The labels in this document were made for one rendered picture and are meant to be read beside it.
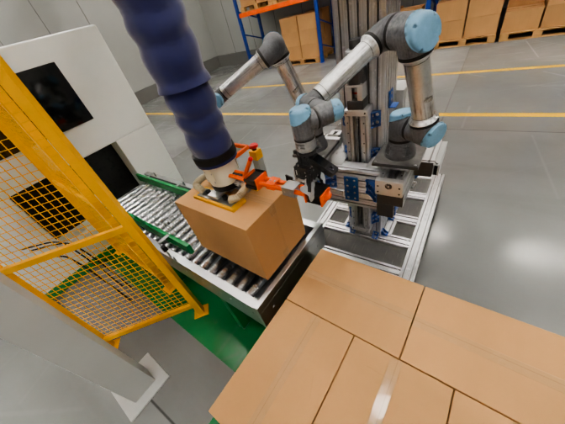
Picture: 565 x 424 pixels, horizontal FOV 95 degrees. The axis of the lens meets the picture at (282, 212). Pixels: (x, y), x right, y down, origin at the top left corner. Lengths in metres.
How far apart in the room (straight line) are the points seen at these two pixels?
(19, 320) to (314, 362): 1.30
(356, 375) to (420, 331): 0.35
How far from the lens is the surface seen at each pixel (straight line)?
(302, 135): 0.92
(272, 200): 1.32
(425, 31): 1.10
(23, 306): 1.64
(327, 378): 1.32
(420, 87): 1.20
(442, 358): 1.39
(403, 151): 1.45
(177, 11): 1.23
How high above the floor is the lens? 1.81
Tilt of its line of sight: 39 degrees down
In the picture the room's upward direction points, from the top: 17 degrees counter-clockwise
